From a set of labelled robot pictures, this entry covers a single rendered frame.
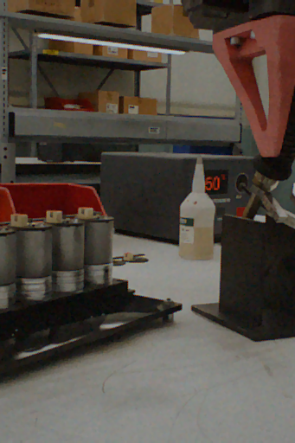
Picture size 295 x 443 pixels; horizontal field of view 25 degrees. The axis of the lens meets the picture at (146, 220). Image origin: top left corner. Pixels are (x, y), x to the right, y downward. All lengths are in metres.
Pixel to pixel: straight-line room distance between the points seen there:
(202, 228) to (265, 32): 0.29
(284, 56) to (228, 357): 0.16
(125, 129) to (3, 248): 2.77
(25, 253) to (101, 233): 0.06
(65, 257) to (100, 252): 0.03
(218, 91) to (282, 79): 5.97
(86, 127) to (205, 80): 3.35
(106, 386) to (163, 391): 0.03
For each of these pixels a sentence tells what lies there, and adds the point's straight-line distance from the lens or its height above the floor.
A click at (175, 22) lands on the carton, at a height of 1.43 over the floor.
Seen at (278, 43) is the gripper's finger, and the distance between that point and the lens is 0.37.
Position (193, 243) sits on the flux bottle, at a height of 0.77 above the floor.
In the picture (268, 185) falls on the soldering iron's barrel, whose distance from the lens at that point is 0.42.
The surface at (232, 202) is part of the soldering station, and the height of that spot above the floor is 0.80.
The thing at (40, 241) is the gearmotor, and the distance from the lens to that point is 0.38.
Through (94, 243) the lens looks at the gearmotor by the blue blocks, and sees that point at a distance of 0.42.
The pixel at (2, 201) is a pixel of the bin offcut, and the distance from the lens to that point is 0.71.
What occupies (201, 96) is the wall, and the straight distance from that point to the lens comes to 6.21.
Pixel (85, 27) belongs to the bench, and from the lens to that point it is 3.06.
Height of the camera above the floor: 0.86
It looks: 7 degrees down
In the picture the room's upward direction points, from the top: 2 degrees clockwise
